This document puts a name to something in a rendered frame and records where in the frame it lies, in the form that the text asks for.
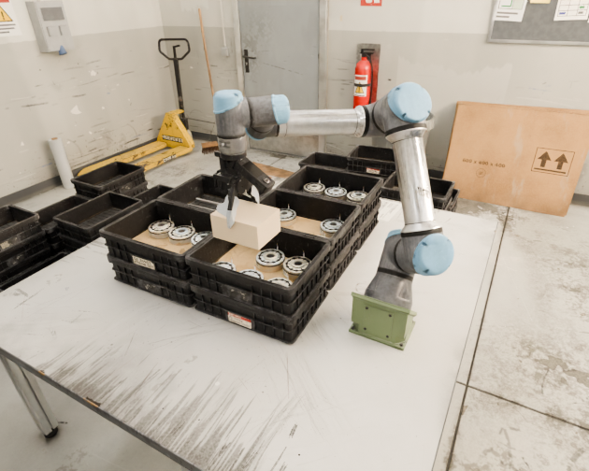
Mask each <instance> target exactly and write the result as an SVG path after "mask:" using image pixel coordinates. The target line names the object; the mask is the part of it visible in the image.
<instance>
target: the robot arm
mask: <svg viewBox="0 0 589 471"><path fill-rule="evenodd" d="M213 108H214V110H213V113H214V117H215V123H216V131H217V138H218V146H219V150H216V151H214V155H215V157H219V161H220V168H221V169H219V170H217V172H216V173H214V174H213V179H214V186H215V192H219V193H222V194H228V195H226V197H225V201H224V203H222V204H219V205H217V211H218V212H219V213H221V214H222V215H224V217H226V220H227V227H228V228H229V229H230V228H231V227H232V226H233V224H234V223H235V217H236V215H237V207H238V204H239V200H238V198H237V196H238V195H240V196H242V195H243V194H244V195H246V196H248V197H250V198H251V200H252V201H253V203H255V204H259V193H258V192H259V191H260V192H261V193H267V192H269V191H270V190H271V189H272V188H273V186H274V185H275V181H274V180H273V179H272V178H270V177H269V176H268V175H267V174H266V173H265V172H263V171H262V170H261V169H260V168H259V167H258V166H256V165H255V164H254V163H253V162H251V161H250V160H249V159H248V158H247V157H246V156H247V151H246V149H247V140H246V134H247V135H248V137H249V138H251V139H253V140H262V139H265V138H266V137H274V136H328V135H355V136H357V137H381V136H385V137H386V139H387V140H388V141H390V142H391V143H392V145H393V151H394V156H395V168H396V174H397V180H398V186H399V192H400V198H401V205H402V210H403V216H404V223H405V225H404V227H403V229H394V230H392V231H390V232H389V233H388V235H387V237H386V239H385V241H384V247H383V250H382V254H381V259H380V262H379V265H378V269H377V272H376V275H375V276H374V278H373V279H372V280H371V281H370V283H369V284H368V286H367V287H366V290H365V293H364V295H365V296H368V297H371V298H375V299H378V300H381V301H383V302H386V303H390V304H393V305H396V306H399V307H404V308H407V309H410V310H411V307H412V282H413V279H414V276H415V274H418V275H422V276H427V277H428V276H437V275H440V274H442V273H444V272H445V271H446V270H447V269H448V268H449V267H450V265H451V264H452V262H453V257H454V248H453V243H452V241H451V240H450V239H448V237H447V236H445V235H444V234H443V230H442V225H441V224H439V223H438V222H437V221H436V218H435V212H434V206H433V200H432V193H431V188H430V181H429V176H428V169H427V163H426V157H425V151H424V140H423V136H424V134H425V133H426V131H427V126H426V118H427V117H428V115H429V113H430V112H431V108H432V102H431V98H430V96H429V94H428V92H427V91H426V89H425V88H422V87H421V85H419V84H416V83H413V82H405V83H402V84H400V85H398V86H396V87H394V88H393V89H392V90H391V91H390V92H388V93H387V94H386V95H384V96H383V97H382V98H381V99H380V100H378V101H377V102H374V103H372V104H369V105H365V106H357V107H356V108H355V109H313V110H290V106H289V101H288V99H287V97H286V96H285V95H283V94H280V95H274V94H272V95H267V96H257V97H247V98H246V97H243V96H242V92H241V91H239V90H222V91H218V92H216V93H215V94H214V95H213ZM220 172H221V173H220ZM218 173H219V174H218ZM217 174H218V175H217ZM215 179H217V183H218V188H216V180H215ZM258 190H259V191H258Z"/></svg>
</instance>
